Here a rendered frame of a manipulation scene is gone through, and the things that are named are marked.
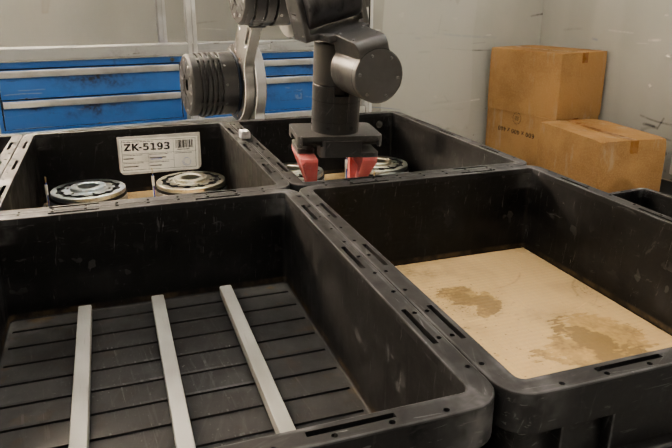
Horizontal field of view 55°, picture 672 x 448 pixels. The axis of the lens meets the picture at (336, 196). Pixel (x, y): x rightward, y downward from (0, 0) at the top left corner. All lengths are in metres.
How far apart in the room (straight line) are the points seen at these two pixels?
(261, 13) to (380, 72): 0.74
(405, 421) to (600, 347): 0.32
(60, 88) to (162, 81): 0.40
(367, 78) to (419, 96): 3.66
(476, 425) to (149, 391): 0.29
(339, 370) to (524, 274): 0.28
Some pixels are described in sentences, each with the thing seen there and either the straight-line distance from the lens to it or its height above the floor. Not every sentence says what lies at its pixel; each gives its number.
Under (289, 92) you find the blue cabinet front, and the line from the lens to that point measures 2.99.
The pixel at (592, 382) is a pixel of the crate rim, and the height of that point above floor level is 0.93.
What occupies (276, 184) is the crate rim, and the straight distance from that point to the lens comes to 0.69.
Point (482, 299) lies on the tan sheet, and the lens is 0.68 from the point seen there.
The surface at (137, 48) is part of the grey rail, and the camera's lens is 2.78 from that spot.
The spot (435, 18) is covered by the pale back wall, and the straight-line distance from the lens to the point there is 4.34.
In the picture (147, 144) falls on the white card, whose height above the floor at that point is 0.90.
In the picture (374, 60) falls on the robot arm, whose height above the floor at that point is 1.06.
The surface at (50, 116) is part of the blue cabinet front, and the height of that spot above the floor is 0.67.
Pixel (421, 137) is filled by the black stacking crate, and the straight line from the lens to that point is 1.04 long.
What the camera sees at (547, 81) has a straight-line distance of 4.19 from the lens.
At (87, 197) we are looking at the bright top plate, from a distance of 0.94.
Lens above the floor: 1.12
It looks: 17 degrees down
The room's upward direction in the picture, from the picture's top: straight up
